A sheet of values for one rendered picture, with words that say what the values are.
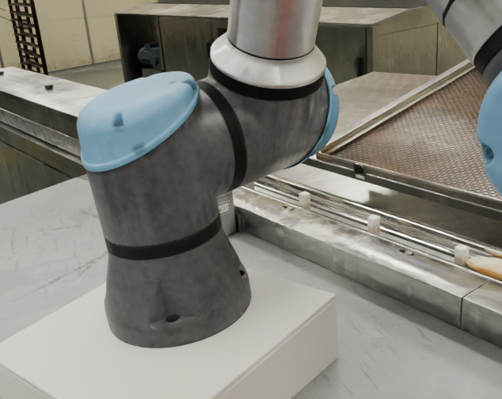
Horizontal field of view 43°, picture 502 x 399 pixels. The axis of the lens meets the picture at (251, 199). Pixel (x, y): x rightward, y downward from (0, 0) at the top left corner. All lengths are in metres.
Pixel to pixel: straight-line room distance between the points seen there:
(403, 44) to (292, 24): 3.20
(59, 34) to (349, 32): 5.05
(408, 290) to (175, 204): 0.32
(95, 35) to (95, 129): 7.77
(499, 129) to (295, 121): 0.39
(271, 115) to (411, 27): 3.22
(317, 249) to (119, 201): 0.36
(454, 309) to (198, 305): 0.29
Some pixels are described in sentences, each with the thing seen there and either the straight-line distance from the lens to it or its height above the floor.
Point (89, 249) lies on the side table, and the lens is 1.00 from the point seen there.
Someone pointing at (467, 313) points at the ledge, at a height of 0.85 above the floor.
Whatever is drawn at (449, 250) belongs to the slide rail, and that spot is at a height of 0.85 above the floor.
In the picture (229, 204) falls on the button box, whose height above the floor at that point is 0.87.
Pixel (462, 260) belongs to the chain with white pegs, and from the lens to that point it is 0.81.
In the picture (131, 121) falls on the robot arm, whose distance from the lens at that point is 0.55.
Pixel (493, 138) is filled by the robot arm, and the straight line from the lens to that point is 0.25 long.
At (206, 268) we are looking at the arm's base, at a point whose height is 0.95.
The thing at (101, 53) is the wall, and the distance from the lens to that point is 8.37.
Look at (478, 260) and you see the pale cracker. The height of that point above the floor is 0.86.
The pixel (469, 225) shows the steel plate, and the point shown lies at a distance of 0.99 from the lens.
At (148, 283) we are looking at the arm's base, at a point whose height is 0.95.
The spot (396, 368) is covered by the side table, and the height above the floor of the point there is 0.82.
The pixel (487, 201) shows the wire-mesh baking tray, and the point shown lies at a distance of 0.89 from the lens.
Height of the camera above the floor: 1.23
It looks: 22 degrees down
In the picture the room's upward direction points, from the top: 5 degrees counter-clockwise
